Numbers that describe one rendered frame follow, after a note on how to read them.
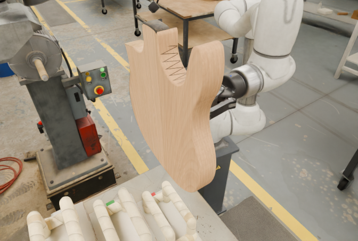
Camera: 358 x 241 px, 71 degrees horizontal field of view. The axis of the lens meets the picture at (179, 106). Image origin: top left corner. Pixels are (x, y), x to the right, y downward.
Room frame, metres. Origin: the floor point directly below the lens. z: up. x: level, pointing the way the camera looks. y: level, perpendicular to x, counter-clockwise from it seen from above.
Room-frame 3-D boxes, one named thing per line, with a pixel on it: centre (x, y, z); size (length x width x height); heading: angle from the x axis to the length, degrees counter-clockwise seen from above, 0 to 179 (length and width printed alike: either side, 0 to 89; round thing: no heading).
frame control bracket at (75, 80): (1.37, 0.64, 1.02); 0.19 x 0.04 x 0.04; 123
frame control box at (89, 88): (1.40, 0.59, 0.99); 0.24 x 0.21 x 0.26; 33
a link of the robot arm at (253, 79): (0.61, -0.18, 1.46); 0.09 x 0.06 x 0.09; 32
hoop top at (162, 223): (0.46, 0.07, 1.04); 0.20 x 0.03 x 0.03; 32
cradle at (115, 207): (0.47, 0.22, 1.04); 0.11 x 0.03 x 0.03; 123
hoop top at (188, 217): (0.50, 0.00, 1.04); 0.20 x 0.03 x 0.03; 32
